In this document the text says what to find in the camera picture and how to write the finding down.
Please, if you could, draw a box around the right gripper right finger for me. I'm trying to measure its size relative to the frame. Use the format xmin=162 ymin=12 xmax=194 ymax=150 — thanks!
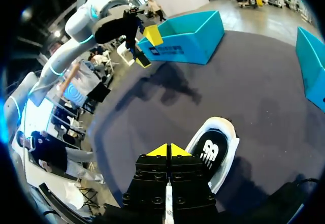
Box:
xmin=170 ymin=143 xmax=218 ymax=211

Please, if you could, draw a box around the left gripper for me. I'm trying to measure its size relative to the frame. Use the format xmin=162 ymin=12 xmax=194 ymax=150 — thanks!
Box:
xmin=94 ymin=7 xmax=164 ymax=69

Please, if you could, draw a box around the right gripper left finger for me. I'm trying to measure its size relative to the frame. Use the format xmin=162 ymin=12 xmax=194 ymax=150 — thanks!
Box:
xmin=121 ymin=143 xmax=169 ymax=211

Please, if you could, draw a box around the black and blue insole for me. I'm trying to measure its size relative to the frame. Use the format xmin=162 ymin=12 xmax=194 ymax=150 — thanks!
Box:
xmin=193 ymin=130 xmax=230 ymax=184

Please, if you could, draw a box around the white shoe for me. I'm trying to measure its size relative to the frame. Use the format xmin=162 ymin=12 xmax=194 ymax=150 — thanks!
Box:
xmin=185 ymin=116 xmax=240 ymax=195

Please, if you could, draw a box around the teal box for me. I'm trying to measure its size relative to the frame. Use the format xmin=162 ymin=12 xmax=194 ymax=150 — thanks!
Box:
xmin=137 ymin=10 xmax=225 ymax=66
xmin=295 ymin=26 xmax=325 ymax=113

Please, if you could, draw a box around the person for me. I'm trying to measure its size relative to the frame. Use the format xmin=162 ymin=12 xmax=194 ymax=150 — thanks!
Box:
xmin=147 ymin=0 xmax=167 ymax=22
xmin=88 ymin=53 xmax=112 ymax=79
xmin=15 ymin=130 xmax=95 ymax=177

